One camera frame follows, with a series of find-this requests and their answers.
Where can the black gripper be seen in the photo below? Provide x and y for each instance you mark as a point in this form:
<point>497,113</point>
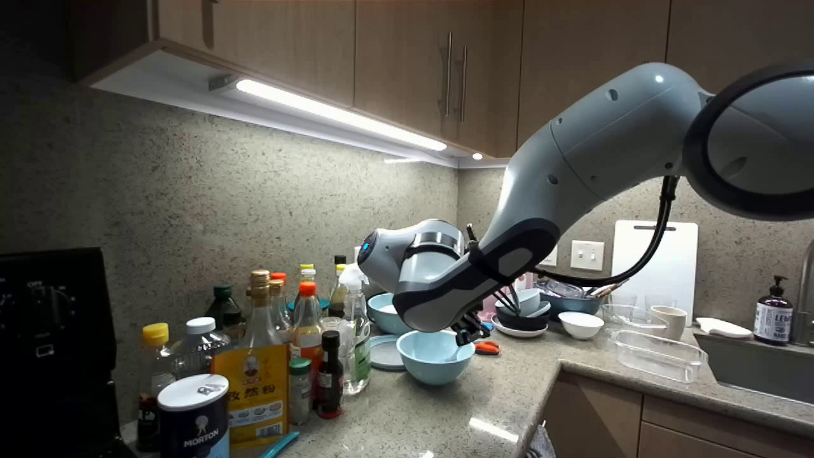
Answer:
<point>469,328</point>

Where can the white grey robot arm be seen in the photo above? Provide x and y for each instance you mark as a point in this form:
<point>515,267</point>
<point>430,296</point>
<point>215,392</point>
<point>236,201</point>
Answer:
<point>747,149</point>

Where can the blue bowl near edge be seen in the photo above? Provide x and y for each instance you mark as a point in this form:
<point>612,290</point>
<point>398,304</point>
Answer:
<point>434,357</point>

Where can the blue bowl with white contents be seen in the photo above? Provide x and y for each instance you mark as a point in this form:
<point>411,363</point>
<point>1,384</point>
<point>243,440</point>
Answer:
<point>385,314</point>

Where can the small white bowl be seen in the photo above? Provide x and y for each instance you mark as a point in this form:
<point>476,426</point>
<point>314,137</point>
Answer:
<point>580,323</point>

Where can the blue plate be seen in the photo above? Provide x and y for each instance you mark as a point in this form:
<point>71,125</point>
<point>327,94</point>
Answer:
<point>385,351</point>

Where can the large dark pan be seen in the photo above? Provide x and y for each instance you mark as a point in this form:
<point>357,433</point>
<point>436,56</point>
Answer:
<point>570,298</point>

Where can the white spray bottle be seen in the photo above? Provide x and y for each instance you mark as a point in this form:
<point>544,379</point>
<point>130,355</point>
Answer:
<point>360,328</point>

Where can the small dark sauce bottle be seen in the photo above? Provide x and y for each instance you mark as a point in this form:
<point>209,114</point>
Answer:
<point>329,377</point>

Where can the orange cap sauce bottle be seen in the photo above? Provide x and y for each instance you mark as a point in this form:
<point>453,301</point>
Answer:
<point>309,332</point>

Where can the clear glass container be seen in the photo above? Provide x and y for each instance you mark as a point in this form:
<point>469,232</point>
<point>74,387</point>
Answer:
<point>660,357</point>

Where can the white cutting board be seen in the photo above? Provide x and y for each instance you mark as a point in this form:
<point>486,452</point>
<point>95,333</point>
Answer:
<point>670,273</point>

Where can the yellow label oil bottle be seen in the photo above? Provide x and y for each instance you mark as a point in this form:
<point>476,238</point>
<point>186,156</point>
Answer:
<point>258,370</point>

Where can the under cabinet light strip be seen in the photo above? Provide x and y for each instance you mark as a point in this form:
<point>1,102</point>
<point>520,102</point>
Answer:
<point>337,114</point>

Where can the white cap clear bottle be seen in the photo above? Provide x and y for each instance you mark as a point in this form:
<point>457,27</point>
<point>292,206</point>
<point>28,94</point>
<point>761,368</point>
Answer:
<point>198,343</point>

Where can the white salt canister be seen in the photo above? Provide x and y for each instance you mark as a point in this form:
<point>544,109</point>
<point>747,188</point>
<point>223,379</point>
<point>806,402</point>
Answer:
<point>193,417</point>

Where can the dark soap dispenser bottle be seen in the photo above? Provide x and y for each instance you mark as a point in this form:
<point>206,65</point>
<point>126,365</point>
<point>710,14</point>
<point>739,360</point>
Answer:
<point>774,314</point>

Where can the yellow cap bottle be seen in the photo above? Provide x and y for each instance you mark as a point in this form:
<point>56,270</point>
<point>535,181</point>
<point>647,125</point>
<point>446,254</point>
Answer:
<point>154,377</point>

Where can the black appliance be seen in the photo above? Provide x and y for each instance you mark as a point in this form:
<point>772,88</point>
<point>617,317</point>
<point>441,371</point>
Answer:
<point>56,355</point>

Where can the white wall outlet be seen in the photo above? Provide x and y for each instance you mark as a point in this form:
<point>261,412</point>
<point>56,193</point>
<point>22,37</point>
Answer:
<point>586,254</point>

